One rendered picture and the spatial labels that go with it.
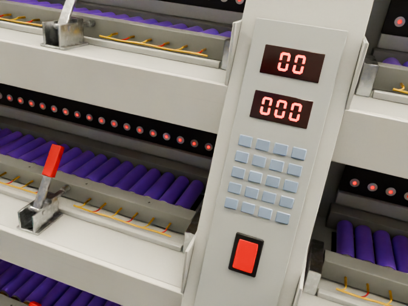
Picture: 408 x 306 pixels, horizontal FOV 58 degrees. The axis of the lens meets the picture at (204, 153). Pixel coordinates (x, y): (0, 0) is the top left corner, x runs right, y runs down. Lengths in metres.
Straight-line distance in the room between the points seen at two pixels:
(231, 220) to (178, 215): 0.10
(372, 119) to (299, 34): 0.09
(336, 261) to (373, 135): 0.14
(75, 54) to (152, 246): 0.21
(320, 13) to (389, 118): 0.09
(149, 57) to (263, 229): 0.20
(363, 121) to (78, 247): 0.29
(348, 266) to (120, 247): 0.23
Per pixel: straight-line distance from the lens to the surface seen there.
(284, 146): 0.30
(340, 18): 0.31
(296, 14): 0.31
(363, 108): 0.32
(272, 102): 0.30
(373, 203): 0.49
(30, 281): 0.61
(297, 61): 0.30
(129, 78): 0.34
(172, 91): 0.33
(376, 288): 0.41
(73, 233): 0.42
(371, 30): 0.52
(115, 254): 0.39
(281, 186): 0.30
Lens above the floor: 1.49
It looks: 9 degrees down
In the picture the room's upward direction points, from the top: 12 degrees clockwise
